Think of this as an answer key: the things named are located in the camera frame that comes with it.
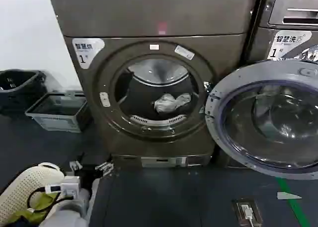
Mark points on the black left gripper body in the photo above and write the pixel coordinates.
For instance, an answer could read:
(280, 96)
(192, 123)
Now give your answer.
(87, 177)

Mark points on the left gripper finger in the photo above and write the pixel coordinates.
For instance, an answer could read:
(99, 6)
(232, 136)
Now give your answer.
(74, 165)
(105, 167)

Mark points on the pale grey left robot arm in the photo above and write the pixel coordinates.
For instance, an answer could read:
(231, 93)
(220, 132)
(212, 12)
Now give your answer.
(67, 209)

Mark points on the grey plastic crate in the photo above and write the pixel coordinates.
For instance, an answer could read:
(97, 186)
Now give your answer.
(57, 122)

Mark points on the olive green cloth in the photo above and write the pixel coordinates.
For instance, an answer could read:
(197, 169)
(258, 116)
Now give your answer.
(41, 202)

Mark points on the cream perforated laundry basket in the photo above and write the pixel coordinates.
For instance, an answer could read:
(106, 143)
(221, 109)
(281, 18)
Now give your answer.
(22, 179)

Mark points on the white-grey garment in drum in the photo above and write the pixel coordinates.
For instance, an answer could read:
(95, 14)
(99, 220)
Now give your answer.
(169, 103)

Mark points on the black plastic laundry basket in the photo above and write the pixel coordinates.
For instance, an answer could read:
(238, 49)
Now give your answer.
(17, 88)

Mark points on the floor socket box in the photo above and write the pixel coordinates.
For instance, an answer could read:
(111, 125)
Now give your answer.
(257, 212)

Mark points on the grey-brown front-load dryer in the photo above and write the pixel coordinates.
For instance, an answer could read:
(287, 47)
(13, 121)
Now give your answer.
(159, 18)

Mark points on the round glass dryer door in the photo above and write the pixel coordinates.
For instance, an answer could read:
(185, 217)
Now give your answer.
(270, 117)

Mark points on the white floor tape piece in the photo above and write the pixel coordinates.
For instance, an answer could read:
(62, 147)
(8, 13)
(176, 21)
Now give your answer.
(288, 195)

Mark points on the green floor tape strip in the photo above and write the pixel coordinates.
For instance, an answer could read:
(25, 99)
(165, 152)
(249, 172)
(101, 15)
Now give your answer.
(292, 202)

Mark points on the silver dryer with label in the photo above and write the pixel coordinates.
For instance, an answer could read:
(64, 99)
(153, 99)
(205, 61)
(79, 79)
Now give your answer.
(285, 18)

